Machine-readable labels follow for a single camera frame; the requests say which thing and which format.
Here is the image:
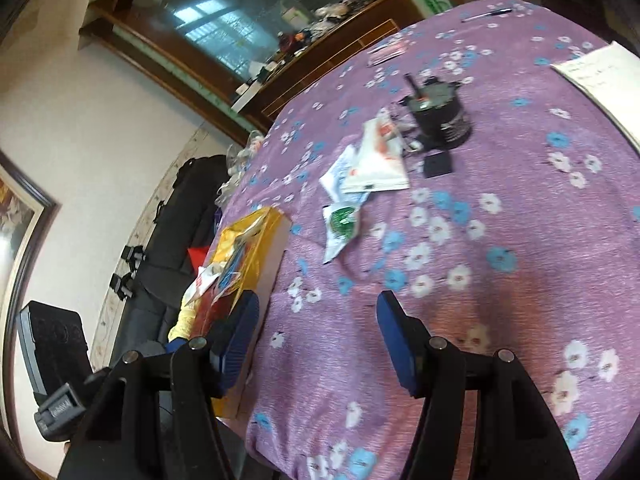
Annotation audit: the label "white red-text sachet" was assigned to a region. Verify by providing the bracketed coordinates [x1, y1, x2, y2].
[340, 108, 409, 194]

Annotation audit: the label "white desiccant packet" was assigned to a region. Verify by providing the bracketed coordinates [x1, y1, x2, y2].
[319, 144, 370, 205]

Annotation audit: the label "yellow taped foam box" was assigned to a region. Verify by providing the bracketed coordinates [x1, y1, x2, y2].
[168, 207, 292, 419]

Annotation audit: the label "red bag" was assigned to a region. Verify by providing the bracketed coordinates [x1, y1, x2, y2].
[188, 246, 208, 275]

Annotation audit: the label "black sofa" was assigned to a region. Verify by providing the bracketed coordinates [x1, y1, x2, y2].
[110, 155, 229, 363]

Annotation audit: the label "green white sachet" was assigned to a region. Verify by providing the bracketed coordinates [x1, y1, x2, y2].
[322, 203, 362, 264]

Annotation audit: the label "framed picture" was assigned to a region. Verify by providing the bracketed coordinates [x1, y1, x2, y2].
[1, 155, 58, 448]

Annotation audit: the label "black square piece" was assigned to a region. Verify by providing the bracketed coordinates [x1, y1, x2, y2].
[423, 151, 454, 179]

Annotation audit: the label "clear plastic bags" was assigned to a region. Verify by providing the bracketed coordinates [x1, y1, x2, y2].
[215, 130, 265, 209]

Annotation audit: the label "purple floral tablecloth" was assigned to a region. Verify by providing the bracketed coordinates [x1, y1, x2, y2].
[222, 0, 639, 479]

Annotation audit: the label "black electric motor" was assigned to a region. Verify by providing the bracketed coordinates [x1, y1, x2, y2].
[404, 74, 472, 151]

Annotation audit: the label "pink packet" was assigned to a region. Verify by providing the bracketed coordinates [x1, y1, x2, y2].
[368, 40, 409, 66]

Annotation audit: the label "wooden cabinet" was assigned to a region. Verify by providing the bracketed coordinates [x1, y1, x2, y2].
[79, 0, 452, 137]

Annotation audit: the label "white paper sheet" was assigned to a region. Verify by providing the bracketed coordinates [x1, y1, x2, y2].
[551, 42, 640, 152]

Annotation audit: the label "black pen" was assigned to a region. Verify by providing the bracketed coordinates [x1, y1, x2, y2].
[461, 8, 513, 23]

